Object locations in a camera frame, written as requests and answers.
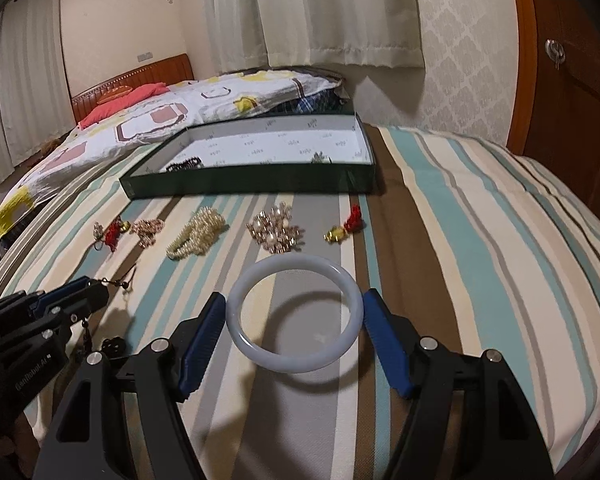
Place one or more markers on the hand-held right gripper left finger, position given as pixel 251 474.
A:
pixel 202 345

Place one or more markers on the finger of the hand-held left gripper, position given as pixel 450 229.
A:
pixel 65 290
pixel 55 324

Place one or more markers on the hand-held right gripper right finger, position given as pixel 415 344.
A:
pixel 385 345

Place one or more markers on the red and gold charm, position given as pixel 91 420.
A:
pixel 347 225
pixel 112 235

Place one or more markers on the white jade bangle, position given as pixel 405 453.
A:
pixel 295 364

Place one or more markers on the gold bead cluster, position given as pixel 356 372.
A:
pixel 147 230

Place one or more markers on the dark green tray box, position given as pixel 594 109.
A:
pixel 260 180

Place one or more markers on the striped bed sheet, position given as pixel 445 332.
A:
pixel 480 260

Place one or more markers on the bed with patterned quilt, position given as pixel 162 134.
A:
pixel 145 125

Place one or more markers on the small crystal brooch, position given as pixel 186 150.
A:
pixel 320 158

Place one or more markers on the pink pillow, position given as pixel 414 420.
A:
pixel 125 100

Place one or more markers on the small orange cushion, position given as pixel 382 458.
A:
pixel 115 93

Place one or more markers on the white window curtain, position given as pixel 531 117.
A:
pixel 25 85

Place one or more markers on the wooden headboard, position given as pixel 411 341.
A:
pixel 150 70

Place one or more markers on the blue plaid bedding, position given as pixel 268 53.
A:
pixel 305 102

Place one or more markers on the wooden door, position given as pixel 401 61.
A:
pixel 580 110

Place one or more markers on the white sheer curtain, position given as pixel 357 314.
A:
pixel 230 10

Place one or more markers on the cream thick curtain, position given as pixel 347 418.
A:
pixel 340 10

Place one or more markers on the metal door lock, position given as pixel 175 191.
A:
pixel 555 50

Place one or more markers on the wall outlet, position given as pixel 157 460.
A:
pixel 145 55

